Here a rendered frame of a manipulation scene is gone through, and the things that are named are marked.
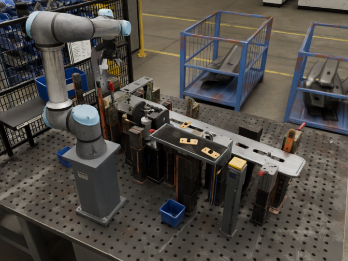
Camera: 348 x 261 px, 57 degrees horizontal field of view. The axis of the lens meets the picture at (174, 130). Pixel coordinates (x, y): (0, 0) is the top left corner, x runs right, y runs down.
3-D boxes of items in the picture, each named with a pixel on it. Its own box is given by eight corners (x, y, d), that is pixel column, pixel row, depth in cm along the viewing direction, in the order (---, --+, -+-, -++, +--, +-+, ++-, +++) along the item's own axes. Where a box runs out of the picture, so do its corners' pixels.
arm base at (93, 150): (94, 163, 152) (91, 146, 147) (69, 154, 158) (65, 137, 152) (113, 145, 163) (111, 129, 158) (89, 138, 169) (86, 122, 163)
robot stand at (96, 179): (105, 226, 171) (95, 168, 149) (75, 213, 179) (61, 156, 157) (127, 200, 187) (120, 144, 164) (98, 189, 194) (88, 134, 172)
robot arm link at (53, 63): (70, 137, 151) (51, 14, 124) (42, 131, 155) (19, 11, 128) (84, 126, 161) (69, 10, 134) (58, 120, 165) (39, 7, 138)
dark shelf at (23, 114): (119, 79, 253) (118, 75, 252) (14, 131, 192) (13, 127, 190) (99, 72, 264) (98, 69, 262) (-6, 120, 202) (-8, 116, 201)
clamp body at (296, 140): (293, 178, 202) (306, 130, 182) (285, 192, 192) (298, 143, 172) (276, 172, 207) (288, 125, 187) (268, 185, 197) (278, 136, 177)
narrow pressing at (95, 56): (108, 89, 238) (102, 44, 219) (97, 96, 230) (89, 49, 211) (107, 89, 238) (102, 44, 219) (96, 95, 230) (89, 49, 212)
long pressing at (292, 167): (308, 157, 173) (309, 155, 172) (295, 181, 158) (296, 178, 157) (119, 90, 239) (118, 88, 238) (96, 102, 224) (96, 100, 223)
